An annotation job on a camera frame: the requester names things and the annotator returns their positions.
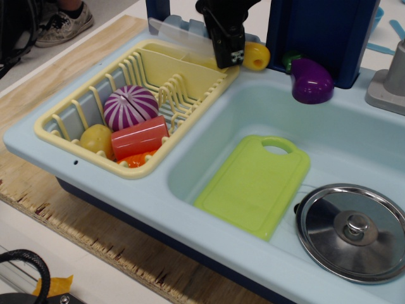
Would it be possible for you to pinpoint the yellow toy potato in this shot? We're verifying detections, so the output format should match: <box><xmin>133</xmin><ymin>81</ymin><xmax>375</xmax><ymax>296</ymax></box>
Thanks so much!
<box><xmin>80</xmin><ymin>124</ymin><xmax>113</xmax><ymax>156</ymax></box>

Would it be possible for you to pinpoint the yellow tape piece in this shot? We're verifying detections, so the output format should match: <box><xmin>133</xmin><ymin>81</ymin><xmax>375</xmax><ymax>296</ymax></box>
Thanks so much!
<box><xmin>32</xmin><ymin>275</ymin><xmax>74</xmax><ymax>298</ymax></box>

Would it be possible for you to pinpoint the orange toy carrot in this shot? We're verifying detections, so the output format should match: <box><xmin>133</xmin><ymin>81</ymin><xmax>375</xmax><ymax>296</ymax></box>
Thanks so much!
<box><xmin>117</xmin><ymin>150</ymin><xmax>156</xmax><ymax>168</ymax></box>

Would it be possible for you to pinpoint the wooden board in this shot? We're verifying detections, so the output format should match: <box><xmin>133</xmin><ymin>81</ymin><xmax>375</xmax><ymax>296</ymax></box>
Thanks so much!
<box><xmin>0</xmin><ymin>14</ymin><xmax>273</xmax><ymax>304</ymax></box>

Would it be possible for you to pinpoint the grey toy faucet base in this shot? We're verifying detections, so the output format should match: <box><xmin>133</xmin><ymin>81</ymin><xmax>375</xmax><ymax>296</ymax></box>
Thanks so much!
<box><xmin>365</xmin><ymin>40</ymin><xmax>404</xmax><ymax>115</ymax></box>

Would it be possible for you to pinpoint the blue plastic cup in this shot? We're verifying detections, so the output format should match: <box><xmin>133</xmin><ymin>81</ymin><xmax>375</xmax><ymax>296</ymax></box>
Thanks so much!
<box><xmin>371</xmin><ymin>7</ymin><xmax>384</xmax><ymax>34</ymax></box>

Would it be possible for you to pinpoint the purple toy eggplant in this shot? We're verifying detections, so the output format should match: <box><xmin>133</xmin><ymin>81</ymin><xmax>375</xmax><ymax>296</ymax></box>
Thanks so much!
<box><xmin>282</xmin><ymin>51</ymin><xmax>334</xmax><ymax>105</ymax></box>

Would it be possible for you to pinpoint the steel pot lid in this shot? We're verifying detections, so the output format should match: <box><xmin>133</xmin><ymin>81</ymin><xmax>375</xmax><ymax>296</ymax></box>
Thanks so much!
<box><xmin>295</xmin><ymin>184</ymin><xmax>404</xmax><ymax>284</ymax></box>

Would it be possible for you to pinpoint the blue plastic spatula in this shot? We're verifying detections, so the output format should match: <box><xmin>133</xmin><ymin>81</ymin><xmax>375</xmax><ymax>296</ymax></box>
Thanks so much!
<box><xmin>366</xmin><ymin>20</ymin><xmax>404</xmax><ymax>55</ymax></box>

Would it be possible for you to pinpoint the black braided cable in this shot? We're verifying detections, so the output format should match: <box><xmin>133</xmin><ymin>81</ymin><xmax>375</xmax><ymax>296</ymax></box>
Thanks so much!
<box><xmin>0</xmin><ymin>249</ymin><xmax>51</xmax><ymax>300</ymax></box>

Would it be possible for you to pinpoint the grey canvas shoe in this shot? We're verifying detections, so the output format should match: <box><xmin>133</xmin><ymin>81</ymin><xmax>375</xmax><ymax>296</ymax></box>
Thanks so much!
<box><xmin>35</xmin><ymin>0</ymin><xmax>94</xmax><ymax>48</ymax></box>

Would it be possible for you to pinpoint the red toy cup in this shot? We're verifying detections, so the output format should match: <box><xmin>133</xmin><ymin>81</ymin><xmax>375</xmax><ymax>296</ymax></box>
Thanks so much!
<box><xmin>111</xmin><ymin>116</ymin><xmax>169</xmax><ymax>160</ymax></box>

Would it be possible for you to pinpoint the purple striped toy onion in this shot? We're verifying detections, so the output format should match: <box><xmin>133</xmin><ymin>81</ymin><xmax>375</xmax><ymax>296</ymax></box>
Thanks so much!
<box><xmin>103</xmin><ymin>85</ymin><xmax>159</xmax><ymax>131</ymax></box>

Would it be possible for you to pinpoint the green cutting board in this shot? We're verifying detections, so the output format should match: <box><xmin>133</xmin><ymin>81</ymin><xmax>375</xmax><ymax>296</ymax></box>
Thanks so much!
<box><xmin>194</xmin><ymin>135</ymin><xmax>311</xmax><ymax>241</ymax></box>

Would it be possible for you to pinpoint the black backpack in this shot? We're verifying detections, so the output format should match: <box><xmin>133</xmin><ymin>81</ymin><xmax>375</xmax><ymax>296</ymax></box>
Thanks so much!
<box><xmin>1</xmin><ymin>0</ymin><xmax>44</xmax><ymax>77</ymax></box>

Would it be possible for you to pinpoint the toy knife yellow handle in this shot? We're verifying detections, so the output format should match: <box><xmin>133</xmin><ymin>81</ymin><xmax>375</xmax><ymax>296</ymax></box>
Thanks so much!
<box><xmin>148</xmin><ymin>15</ymin><xmax>271</xmax><ymax>71</ymax></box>

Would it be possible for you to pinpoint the black metal bracket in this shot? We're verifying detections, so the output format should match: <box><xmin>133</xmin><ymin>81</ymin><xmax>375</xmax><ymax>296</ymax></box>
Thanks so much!
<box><xmin>1</xmin><ymin>293</ymin><xmax>84</xmax><ymax>304</ymax></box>

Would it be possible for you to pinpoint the yellow dish rack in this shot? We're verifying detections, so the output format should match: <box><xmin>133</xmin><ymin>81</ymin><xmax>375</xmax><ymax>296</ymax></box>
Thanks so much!
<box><xmin>34</xmin><ymin>39</ymin><xmax>239</xmax><ymax>179</ymax></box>

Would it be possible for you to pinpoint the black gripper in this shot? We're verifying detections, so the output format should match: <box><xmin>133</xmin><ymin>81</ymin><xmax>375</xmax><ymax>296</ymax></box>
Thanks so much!
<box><xmin>196</xmin><ymin>0</ymin><xmax>259</xmax><ymax>68</ymax></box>

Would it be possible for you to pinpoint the dark blue sink backsplash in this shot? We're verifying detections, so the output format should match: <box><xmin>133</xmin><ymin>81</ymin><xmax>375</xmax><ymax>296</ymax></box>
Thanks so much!
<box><xmin>145</xmin><ymin>0</ymin><xmax>381</xmax><ymax>89</ymax></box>

